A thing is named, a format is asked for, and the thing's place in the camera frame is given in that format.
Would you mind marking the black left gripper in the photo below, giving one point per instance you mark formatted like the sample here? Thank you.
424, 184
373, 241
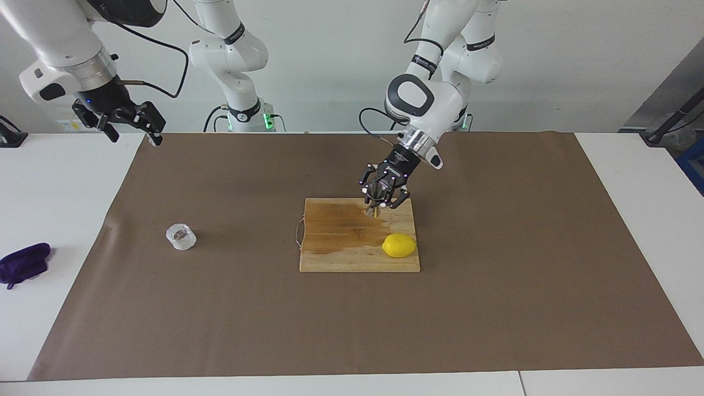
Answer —
399, 165

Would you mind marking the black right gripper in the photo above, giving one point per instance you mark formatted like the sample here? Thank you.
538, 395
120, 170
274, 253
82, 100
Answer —
104, 99

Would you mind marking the steel double jigger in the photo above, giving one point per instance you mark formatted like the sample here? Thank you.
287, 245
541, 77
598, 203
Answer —
376, 192

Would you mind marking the clear faceted glass cup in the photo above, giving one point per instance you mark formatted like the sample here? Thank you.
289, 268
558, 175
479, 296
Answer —
181, 242

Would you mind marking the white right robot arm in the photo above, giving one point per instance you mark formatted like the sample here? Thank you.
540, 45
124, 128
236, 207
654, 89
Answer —
55, 38

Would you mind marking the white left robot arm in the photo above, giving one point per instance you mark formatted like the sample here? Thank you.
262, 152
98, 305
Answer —
429, 99

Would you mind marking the yellow lemon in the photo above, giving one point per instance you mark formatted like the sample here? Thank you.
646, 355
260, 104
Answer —
399, 246

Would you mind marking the wooden cutting board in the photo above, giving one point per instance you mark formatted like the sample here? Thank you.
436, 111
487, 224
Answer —
341, 253

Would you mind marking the black desk object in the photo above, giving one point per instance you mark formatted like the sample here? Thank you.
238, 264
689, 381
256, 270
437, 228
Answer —
11, 138

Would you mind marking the purple cloth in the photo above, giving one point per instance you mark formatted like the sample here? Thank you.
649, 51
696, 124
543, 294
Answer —
25, 261

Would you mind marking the brown paper table mat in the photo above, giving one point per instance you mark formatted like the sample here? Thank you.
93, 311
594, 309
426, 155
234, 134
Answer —
220, 319

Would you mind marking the black tripod stand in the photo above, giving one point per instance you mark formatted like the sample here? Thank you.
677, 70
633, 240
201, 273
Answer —
660, 135

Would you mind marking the blue crate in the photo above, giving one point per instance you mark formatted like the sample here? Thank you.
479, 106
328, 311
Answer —
696, 165

